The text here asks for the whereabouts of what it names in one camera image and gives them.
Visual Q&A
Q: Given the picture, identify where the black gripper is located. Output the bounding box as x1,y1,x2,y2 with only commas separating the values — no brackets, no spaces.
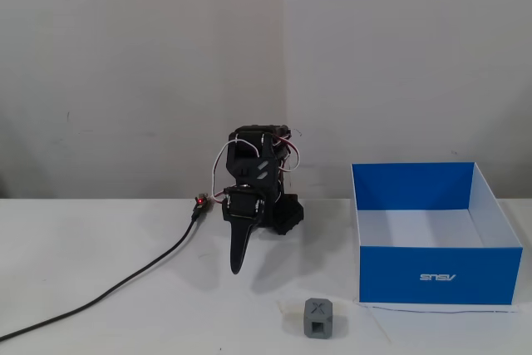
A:
223,185,268,276

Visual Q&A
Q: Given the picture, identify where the gray block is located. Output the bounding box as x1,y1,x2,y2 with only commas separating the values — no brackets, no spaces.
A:
303,298,337,340

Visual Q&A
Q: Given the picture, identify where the blue cardboard box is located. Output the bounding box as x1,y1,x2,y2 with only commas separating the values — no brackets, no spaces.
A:
351,161,524,306

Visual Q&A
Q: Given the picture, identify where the whitish tape piece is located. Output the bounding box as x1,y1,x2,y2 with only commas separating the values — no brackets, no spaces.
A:
278,303,307,318

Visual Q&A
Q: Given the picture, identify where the white gripper servo wire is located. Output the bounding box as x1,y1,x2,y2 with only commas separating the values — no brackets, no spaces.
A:
209,141,250,199

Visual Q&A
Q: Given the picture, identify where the white arm servo wire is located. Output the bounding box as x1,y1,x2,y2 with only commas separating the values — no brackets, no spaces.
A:
272,137,302,174

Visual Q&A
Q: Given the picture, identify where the black power cable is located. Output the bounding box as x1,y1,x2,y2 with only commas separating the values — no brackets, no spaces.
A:
0,207,204,342

